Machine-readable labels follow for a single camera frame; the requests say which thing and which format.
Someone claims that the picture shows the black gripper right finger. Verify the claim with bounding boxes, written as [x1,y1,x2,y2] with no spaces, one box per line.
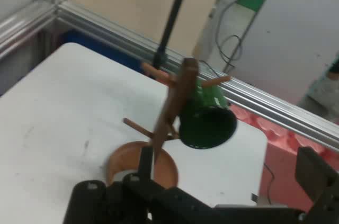
[295,146,339,224]

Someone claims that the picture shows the long aluminium frame rail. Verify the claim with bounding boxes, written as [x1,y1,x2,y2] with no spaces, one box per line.
[57,1,339,153]

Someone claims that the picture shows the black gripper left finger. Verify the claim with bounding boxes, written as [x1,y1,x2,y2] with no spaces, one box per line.
[63,146,212,224]

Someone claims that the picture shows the short aluminium frame rail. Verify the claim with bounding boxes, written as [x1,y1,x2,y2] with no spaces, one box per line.
[0,0,58,59]

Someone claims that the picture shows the dark green enamel mug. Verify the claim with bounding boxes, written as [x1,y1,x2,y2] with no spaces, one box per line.
[177,79,238,150]

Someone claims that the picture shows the looped thin black cable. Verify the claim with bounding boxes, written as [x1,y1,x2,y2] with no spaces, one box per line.
[215,0,243,73]

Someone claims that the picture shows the grey egg-crate foam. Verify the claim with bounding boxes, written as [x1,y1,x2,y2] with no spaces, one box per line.
[304,57,339,124]

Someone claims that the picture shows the thin black floor cable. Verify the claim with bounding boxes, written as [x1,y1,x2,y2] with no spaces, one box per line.
[263,163,275,204]

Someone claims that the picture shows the black camera stand pole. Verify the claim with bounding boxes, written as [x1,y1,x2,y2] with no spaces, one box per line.
[153,0,194,76]

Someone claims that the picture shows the pink foam padding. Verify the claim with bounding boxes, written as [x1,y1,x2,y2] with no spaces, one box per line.
[227,103,339,211]

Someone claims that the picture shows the brown wooden mug tree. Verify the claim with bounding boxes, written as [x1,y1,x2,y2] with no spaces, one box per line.
[107,58,231,190]

